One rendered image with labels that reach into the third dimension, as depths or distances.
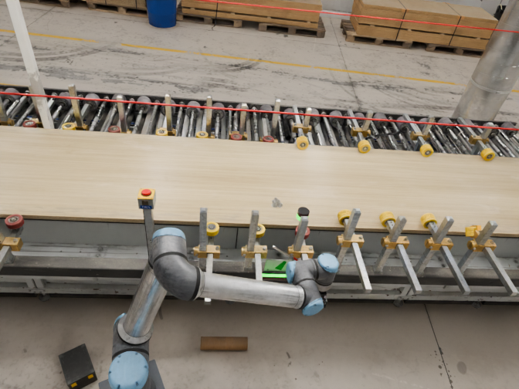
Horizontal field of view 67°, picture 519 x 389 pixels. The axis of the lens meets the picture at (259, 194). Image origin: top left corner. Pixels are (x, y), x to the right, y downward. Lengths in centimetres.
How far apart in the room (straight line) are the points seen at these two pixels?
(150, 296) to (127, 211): 80
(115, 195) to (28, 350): 114
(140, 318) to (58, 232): 99
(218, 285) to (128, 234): 112
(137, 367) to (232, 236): 93
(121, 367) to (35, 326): 134
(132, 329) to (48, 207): 92
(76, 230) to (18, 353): 90
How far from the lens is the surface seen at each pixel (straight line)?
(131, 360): 177
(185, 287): 130
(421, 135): 321
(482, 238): 242
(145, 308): 162
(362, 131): 302
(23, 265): 240
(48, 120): 295
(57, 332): 295
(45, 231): 251
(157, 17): 730
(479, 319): 348
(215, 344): 267
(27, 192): 249
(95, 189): 241
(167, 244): 136
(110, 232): 240
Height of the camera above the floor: 245
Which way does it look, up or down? 41 degrees down
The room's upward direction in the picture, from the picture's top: 8 degrees clockwise
